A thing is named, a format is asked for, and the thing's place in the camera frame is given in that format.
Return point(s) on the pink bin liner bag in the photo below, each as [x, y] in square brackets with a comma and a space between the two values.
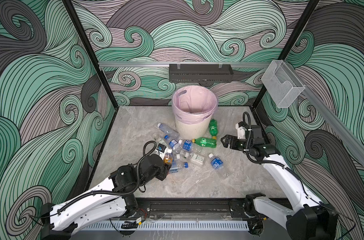
[193, 104]

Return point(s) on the clear bottle white cap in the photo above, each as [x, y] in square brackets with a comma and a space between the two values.
[168, 131]

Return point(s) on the white slotted cable duct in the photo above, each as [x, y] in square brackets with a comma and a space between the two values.
[184, 225]

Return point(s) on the clear bottle blue striped label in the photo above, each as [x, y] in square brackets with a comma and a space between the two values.
[173, 144]

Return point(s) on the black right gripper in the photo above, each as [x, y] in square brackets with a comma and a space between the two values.
[234, 139]

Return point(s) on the aluminium rail right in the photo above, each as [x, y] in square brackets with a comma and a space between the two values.
[341, 106]

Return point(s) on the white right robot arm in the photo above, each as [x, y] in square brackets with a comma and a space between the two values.
[308, 218]

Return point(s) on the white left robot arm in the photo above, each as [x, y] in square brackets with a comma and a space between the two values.
[113, 197]

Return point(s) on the blue label bottle white cap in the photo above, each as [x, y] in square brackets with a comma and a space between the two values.
[219, 166]

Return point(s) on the black wall tray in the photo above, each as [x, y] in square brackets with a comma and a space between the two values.
[200, 73]

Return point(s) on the black frame post right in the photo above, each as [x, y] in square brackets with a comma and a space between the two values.
[302, 21]

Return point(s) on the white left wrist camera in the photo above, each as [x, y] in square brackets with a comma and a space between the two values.
[161, 150]

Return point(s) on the clear acrylic wall holder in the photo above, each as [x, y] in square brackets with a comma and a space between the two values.
[282, 83]

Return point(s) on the black frame post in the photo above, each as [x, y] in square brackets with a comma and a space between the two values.
[302, 21]
[89, 50]

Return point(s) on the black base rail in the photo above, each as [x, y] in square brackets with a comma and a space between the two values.
[224, 207]

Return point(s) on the clear bottle green white label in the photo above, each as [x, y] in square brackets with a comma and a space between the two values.
[159, 139]

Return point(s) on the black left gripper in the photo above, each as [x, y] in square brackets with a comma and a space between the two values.
[163, 173]

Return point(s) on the black frame post left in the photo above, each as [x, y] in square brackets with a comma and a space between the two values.
[89, 50]

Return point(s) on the green bottle yellow cap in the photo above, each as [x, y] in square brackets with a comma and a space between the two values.
[205, 142]

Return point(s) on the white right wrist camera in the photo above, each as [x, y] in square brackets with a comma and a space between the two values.
[241, 132]

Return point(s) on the cream ribbed trash bin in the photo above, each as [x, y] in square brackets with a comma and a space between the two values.
[192, 131]

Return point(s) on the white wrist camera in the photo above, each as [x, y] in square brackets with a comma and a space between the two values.
[241, 132]
[161, 150]

